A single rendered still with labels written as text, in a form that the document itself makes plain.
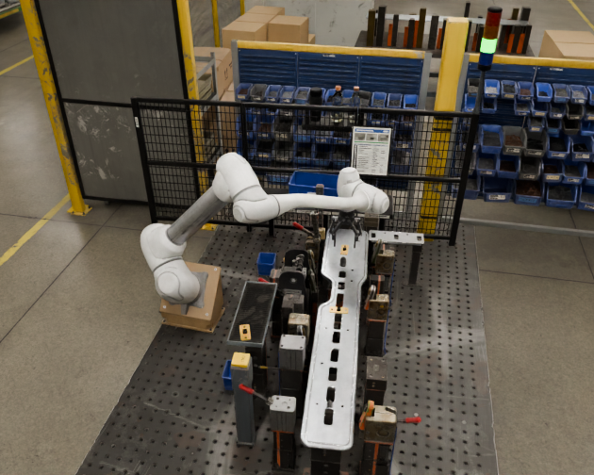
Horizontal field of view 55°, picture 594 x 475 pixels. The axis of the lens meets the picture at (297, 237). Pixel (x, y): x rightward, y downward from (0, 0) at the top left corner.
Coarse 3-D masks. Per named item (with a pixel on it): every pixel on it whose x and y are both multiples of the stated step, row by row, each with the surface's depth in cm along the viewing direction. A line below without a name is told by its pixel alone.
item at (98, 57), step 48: (48, 0) 411; (96, 0) 403; (144, 0) 395; (48, 48) 431; (96, 48) 423; (144, 48) 415; (192, 48) 409; (48, 96) 452; (96, 96) 447; (144, 96) 437; (192, 96) 426; (96, 144) 471; (192, 144) 451; (96, 192) 500; (144, 192) 491; (192, 192) 479
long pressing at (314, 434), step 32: (352, 256) 289; (352, 288) 268; (320, 320) 250; (352, 320) 250; (320, 352) 234; (352, 352) 234; (320, 384) 221; (352, 384) 221; (320, 416) 208; (352, 416) 209; (320, 448) 198
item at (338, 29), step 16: (272, 0) 846; (288, 0) 841; (304, 0) 837; (320, 0) 833; (336, 0) 828; (352, 0) 824; (368, 0) 820; (304, 16) 850; (320, 16) 845; (336, 16) 840; (352, 16) 836; (320, 32) 858; (336, 32) 853; (352, 32) 849
